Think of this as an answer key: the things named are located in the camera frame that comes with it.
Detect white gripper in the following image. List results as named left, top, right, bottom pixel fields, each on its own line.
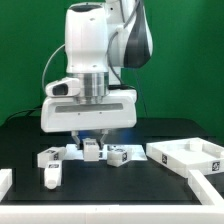
left=41, top=89, right=137, bottom=150

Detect white square table top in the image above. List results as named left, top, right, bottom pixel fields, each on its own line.
left=146, top=138, right=224, bottom=178

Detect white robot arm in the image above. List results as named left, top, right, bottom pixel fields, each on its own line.
left=41, top=0, right=153, bottom=143

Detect white sheet with tags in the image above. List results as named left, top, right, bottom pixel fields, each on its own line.
left=64, top=144, right=147, bottom=161

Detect white obstacle fence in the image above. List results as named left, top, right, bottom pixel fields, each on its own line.
left=0, top=170, right=224, bottom=224

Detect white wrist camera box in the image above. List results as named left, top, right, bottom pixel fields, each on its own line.
left=45, top=77, right=81, bottom=97

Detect black cables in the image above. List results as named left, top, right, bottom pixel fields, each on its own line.
left=3, top=105, right=44, bottom=125

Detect grey cable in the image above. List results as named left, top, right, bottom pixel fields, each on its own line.
left=41, top=43, right=66, bottom=98

